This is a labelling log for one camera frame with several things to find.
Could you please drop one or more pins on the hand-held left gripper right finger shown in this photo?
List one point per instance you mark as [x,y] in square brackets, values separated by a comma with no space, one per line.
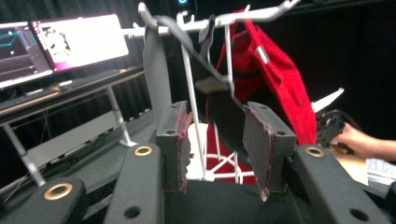
[267,149]

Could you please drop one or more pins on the red baseball cap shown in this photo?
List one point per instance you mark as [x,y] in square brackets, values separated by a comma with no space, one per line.
[280,81]

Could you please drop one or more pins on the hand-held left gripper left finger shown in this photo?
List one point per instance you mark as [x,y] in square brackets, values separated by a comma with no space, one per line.
[169,149]

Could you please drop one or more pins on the grey sun visor cap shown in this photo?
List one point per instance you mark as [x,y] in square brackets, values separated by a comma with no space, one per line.
[157,74]

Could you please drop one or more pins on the bright computer monitor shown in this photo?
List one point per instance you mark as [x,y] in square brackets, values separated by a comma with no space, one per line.
[90,40]

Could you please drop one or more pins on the dark computer monitor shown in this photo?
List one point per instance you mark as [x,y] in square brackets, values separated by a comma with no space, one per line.
[18,59]

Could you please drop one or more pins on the white printed paper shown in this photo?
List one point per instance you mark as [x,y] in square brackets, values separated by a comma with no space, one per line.
[381,169]

